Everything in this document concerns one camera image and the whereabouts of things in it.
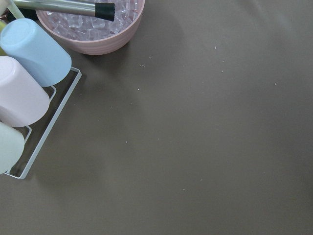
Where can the pink bowl of ice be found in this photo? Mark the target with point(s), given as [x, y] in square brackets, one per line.
[96, 47]

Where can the metal ice scoop handle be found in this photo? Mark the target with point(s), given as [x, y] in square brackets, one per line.
[100, 10]

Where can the pale green cup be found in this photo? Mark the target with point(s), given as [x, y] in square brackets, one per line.
[11, 147]

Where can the pink cup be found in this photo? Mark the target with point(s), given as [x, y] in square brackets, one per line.
[22, 100]

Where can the light blue cup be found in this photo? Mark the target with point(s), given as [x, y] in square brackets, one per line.
[47, 62]

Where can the white wire cup rack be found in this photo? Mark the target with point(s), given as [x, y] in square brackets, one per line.
[36, 134]

